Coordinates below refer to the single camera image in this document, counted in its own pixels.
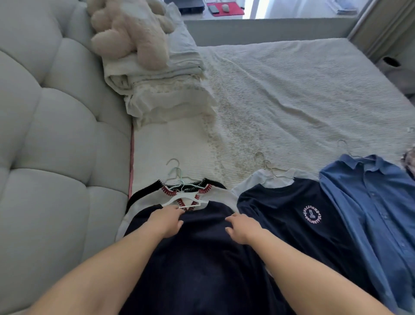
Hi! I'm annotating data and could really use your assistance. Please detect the plain navy top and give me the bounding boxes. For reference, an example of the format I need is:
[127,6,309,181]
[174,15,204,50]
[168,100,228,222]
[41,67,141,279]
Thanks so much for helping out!
[120,201,294,315]

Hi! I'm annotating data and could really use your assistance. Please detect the light blue booklets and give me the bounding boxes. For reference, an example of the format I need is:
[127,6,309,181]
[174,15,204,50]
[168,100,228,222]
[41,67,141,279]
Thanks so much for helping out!
[327,0,359,15]

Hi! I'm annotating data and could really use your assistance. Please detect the white wire hanger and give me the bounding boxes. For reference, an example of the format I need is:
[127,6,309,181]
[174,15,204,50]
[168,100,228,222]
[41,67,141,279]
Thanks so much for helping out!
[165,158,182,182]
[262,159,290,178]
[254,151,276,173]

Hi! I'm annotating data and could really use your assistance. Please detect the black laptop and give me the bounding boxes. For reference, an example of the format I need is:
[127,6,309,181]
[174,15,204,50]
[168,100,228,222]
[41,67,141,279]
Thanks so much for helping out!
[165,0,207,15]

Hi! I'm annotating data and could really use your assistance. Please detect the person's right forearm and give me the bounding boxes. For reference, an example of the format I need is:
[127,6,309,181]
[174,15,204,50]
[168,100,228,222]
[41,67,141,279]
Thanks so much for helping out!
[249,230,395,315]

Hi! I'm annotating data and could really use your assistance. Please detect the pale pink hanger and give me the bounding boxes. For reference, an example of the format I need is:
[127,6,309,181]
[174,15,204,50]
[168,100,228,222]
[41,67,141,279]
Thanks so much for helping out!
[337,139,367,160]

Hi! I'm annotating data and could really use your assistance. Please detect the person's left forearm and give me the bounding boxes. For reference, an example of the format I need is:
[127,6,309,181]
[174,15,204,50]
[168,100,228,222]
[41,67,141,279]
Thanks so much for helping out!
[27,224,166,315]

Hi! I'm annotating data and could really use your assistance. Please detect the white bay window ledge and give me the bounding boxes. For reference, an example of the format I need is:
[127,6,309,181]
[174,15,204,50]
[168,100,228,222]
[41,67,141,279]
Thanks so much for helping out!
[181,0,370,48]

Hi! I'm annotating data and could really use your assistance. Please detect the person's left hand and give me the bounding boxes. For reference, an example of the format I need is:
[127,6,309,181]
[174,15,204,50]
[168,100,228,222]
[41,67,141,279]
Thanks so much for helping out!
[146,206,185,241]

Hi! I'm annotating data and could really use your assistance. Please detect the beige curtain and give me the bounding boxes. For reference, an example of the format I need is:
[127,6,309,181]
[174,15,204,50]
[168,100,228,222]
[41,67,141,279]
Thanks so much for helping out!
[348,0,415,62]

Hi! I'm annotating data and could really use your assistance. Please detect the light blue hanger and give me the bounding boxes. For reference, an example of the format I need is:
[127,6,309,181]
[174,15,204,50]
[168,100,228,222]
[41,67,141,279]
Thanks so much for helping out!
[170,167,202,190]

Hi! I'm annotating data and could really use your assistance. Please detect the person's right hand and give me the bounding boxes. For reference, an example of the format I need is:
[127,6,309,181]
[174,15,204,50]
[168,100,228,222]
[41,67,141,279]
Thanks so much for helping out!
[224,212,268,246]

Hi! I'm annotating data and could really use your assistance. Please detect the beige plush toy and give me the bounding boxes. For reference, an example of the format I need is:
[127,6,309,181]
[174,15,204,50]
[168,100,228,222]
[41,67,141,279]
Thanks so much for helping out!
[86,0,176,71]

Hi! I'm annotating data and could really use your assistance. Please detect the navy Vacation logo t-shirt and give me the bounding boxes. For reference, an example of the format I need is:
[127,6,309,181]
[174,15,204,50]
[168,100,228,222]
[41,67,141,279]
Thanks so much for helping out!
[236,177,380,299]

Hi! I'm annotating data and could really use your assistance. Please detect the white plastic stool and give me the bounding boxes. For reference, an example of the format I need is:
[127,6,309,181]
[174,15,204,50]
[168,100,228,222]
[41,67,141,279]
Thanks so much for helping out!
[389,70,415,95]

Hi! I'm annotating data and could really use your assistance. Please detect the blue denim shirt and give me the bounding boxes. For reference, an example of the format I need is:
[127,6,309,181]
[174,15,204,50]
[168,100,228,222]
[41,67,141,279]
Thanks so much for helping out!
[319,154,415,315]

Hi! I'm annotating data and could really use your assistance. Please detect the stack of white bedding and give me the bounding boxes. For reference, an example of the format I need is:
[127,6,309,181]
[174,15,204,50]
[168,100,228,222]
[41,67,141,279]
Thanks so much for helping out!
[102,3,218,129]

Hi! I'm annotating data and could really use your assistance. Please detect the grey sweater red stitching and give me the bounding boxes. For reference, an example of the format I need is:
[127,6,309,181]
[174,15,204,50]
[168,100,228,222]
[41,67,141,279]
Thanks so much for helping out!
[115,184,241,242]

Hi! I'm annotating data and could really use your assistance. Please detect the white zip polo shirt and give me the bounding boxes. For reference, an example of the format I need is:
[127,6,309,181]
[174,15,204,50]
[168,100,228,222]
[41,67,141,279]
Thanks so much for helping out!
[230,168,320,198]

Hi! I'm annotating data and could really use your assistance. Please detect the white plastic hanger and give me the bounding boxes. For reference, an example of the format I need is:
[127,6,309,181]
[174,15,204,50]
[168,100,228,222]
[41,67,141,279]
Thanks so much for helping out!
[161,191,209,212]

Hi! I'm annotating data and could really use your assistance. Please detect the bed with white bedspread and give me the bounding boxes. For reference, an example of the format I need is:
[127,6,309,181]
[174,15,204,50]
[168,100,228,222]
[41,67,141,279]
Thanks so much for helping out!
[129,38,415,202]

